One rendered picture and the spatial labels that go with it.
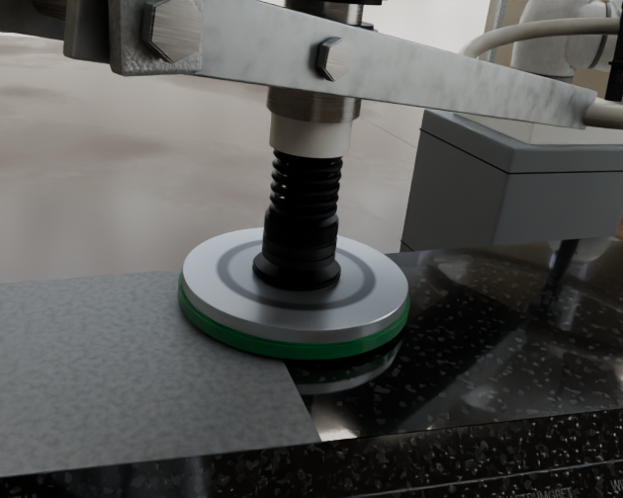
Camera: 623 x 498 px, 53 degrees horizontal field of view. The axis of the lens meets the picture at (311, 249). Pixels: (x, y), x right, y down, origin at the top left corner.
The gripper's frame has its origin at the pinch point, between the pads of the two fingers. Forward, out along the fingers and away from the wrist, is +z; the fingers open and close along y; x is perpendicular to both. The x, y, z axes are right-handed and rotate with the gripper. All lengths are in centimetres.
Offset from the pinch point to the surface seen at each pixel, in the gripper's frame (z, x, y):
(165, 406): -6, -16, 109
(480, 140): 21.2, -28.1, -11.0
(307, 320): -7, -11, 96
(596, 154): 24.7, -3.0, -22.1
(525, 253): 4, -1, 61
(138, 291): -5, -29, 98
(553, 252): 5, 1, 58
